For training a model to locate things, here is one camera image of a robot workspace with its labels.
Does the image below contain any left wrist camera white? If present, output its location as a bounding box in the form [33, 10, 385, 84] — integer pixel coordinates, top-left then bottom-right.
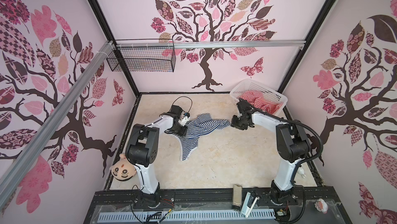
[178, 112, 190, 126]

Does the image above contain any plush doll head toy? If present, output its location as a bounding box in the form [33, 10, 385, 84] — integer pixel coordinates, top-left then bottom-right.
[110, 153, 136, 182]

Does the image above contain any red white striped tank top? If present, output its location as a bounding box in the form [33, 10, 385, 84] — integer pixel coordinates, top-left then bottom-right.
[239, 90, 283, 114]

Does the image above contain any white black handheld device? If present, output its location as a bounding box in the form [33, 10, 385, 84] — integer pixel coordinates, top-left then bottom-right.
[240, 192, 259, 218]

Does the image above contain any aluminium rail left diagonal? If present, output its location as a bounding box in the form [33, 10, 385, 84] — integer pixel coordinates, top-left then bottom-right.
[1, 41, 114, 207]

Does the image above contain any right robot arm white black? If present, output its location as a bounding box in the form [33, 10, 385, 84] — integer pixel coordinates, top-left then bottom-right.
[231, 98, 311, 205]

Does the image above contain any aluminium rail back horizontal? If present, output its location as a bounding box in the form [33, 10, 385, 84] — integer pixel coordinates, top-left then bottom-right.
[116, 40, 306, 49]

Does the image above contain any black wire mesh basket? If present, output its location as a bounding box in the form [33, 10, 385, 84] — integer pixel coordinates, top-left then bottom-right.
[106, 38, 176, 73]

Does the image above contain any white plastic laundry basket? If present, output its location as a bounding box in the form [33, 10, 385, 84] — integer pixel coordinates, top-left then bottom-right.
[230, 79, 288, 116]

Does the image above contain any small pink white object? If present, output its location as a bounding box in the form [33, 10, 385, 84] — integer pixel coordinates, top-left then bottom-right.
[314, 198, 329, 214]

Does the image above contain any small beige rectangular block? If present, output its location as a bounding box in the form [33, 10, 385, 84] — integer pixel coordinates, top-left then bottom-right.
[232, 184, 243, 211]

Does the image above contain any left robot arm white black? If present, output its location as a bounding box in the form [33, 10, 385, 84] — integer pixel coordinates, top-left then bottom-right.
[125, 105, 190, 204]

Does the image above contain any white slotted cable duct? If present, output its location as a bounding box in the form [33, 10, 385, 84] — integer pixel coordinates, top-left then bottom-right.
[97, 209, 276, 224]

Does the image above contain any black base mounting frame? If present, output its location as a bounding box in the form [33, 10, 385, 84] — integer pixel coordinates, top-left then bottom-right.
[84, 186, 351, 224]

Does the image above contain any small white plush toy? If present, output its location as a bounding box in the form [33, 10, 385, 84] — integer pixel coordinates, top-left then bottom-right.
[297, 166, 307, 179]

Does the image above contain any black corrugated cable conduit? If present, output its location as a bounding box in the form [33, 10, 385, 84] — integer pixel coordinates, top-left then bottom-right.
[241, 98, 324, 223]

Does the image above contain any blue white striped tank top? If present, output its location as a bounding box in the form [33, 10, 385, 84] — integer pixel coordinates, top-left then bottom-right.
[165, 113, 231, 161]

